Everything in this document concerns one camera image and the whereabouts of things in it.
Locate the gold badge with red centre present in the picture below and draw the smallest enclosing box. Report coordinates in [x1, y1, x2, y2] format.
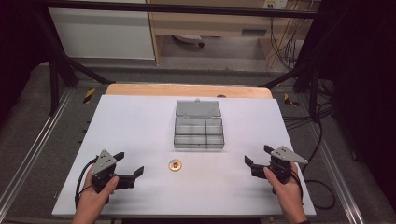
[168, 159, 183, 173]

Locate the clear plastic compartment box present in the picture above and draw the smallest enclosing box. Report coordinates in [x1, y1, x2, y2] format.
[173, 98, 226, 150]

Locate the white chair base leg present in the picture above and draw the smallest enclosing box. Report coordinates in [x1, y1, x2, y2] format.
[171, 34, 205, 49]

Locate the yellow black floor tape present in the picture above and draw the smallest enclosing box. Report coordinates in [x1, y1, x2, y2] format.
[283, 92, 300, 107]
[82, 87, 96, 105]

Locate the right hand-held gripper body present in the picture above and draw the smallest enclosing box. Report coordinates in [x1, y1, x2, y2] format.
[251, 145, 309, 185]

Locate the black metal frame bar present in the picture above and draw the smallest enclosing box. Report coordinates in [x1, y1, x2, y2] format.
[33, 0, 322, 21]

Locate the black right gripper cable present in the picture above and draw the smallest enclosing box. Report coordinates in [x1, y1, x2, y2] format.
[290, 169, 337, 211]

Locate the light wooden desk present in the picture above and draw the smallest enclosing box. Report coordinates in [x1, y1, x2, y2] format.
[145, 0, 322, 67]

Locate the wooden table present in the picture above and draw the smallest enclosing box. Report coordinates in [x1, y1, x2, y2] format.
[105, 82, 274, 100]

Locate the white wall socket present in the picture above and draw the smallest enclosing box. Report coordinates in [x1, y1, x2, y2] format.
[262, 0, 290, 10]

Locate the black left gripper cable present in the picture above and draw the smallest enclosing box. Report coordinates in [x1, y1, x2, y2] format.
[74, 157, 101, 210]

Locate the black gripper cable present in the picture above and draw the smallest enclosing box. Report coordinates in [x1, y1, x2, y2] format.
[74, 157, 101, 210]
[290, 169, 337, 211]

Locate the white cabinet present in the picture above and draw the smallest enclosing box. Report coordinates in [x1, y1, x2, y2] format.
[48, 7, 156, 61]

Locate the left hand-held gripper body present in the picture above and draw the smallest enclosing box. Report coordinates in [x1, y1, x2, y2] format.
[90, 149, 136, 196]

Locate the black metal frame strut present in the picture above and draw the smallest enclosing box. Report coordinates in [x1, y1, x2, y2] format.
[262, 66, 319, 123]
[33, 11, 117, 117]

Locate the black curtain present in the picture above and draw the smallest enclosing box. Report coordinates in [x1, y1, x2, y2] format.
[319, 0, 396, 213]
[0, 0, 51, 126]

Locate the bundle of hanging cables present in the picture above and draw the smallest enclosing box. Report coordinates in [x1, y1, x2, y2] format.
[268, 16, 305, 72]

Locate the person's right hand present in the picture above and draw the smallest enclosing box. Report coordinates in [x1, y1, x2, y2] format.
[262, 161, 308, 219]

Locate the person's left hand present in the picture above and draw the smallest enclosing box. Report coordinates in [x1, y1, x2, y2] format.
[72, 167, 120, 219]

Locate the aluminium floor rail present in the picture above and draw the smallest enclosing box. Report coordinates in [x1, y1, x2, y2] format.
[0, 88, 75, 213]
[305, 120, 366, 224]

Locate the black floor cable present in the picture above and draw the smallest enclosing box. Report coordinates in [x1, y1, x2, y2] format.
[301, 104, 325, 175]

